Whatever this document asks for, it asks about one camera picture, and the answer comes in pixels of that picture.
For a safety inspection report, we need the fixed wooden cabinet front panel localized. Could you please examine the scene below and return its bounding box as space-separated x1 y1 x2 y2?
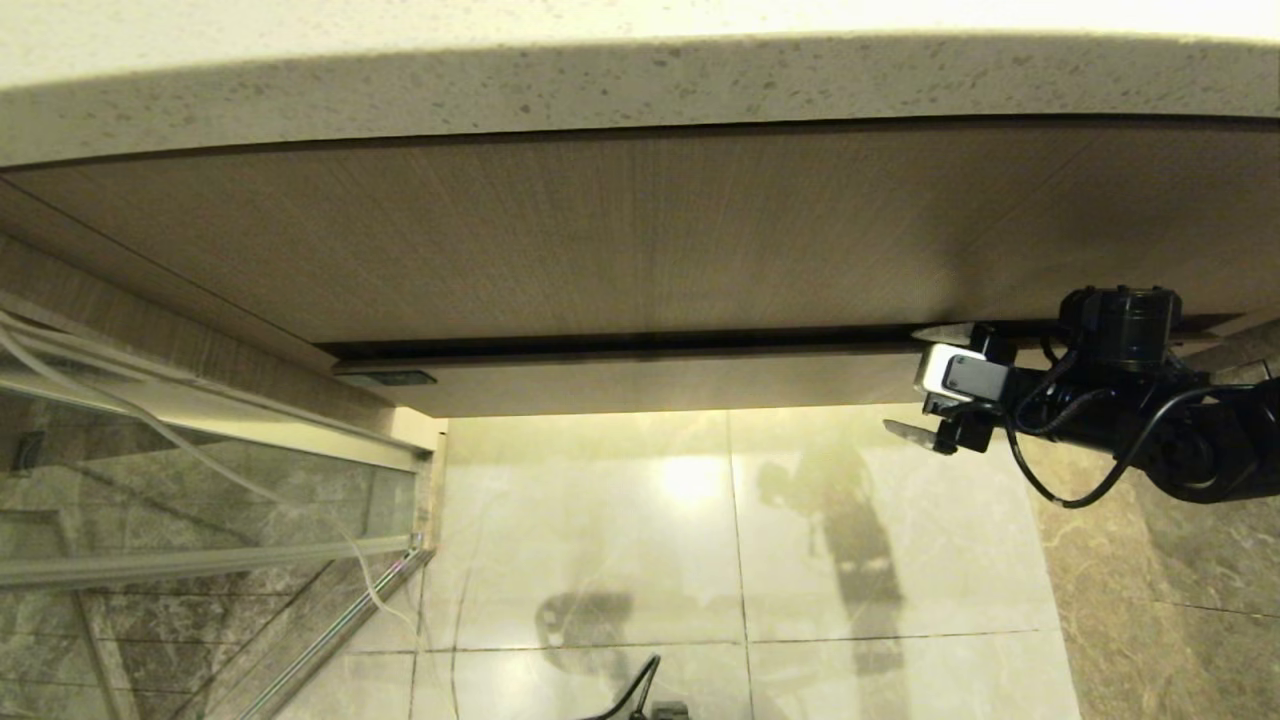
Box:
5 118 1280 347

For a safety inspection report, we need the wooden vanity drawer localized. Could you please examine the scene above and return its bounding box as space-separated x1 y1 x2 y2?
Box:
325 322 1251 420

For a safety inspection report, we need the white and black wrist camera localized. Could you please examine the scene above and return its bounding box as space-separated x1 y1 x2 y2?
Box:
914 343 1012 404

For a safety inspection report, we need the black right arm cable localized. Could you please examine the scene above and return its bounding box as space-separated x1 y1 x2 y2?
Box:
1005 335 1271 510

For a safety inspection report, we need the thin white cable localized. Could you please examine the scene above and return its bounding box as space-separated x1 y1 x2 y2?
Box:
0 303 423 629

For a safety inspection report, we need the chrome floor rail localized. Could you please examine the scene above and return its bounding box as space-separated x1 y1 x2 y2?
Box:
235 545 437 720

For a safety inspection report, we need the dark green label plate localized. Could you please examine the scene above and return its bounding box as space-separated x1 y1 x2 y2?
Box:
340 370 439 390

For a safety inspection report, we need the wooden cabinet side panel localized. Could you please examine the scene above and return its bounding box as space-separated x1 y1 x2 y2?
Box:
0 175 401 433

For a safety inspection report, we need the thin black cable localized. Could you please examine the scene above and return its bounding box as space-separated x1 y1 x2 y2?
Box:
585 654 662 720

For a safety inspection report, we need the glass shower partition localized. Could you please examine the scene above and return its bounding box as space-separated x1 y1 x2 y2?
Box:
0 288 451 720

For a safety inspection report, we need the speckled stone countertop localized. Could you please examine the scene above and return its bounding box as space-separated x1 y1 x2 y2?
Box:
0 0 1280 169

